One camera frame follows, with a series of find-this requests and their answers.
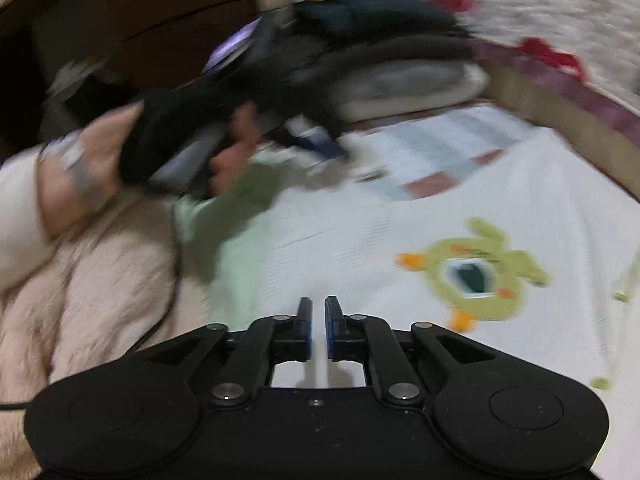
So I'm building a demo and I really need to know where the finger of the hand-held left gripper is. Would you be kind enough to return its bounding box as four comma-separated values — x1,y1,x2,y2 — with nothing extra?
292,127,348,163

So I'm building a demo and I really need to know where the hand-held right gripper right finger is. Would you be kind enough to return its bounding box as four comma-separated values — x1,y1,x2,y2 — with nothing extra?
324,296,501,408

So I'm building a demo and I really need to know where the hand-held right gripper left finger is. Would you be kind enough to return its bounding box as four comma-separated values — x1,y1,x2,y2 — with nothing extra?
132,296,314,407

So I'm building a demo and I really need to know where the person's left forearm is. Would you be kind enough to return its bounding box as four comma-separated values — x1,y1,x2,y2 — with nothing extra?
0,152,101,291

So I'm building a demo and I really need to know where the person's left hand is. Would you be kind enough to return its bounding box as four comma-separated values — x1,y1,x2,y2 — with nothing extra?
82,102,262,200

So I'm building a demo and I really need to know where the dark wooden cabinet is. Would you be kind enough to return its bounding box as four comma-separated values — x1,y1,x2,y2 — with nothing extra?
0,0,261,161

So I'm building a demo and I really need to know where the light grey folded garment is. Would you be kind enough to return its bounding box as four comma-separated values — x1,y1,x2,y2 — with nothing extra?
335,57,481,103

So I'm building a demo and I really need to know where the light green cloth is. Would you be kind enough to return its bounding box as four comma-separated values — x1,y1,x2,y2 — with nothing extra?
172,160,286,306

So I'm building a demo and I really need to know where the dark grey folded garment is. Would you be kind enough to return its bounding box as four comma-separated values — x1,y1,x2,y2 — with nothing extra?
295,30,478,91

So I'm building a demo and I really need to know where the cream folded garment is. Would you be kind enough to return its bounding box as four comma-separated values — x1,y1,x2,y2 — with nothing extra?
340,67,493,123

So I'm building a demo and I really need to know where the dark teal folded garment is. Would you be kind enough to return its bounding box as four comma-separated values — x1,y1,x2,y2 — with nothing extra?
292,0,463,43

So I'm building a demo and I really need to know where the fluffy white item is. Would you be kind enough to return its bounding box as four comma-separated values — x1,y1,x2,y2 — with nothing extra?
0,195,216,480

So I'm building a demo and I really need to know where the beige bed base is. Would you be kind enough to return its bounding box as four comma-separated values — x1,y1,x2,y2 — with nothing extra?
482,62,640,196

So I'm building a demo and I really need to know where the silver bracelet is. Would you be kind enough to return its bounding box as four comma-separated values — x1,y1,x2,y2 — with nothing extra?
39,130,118,213

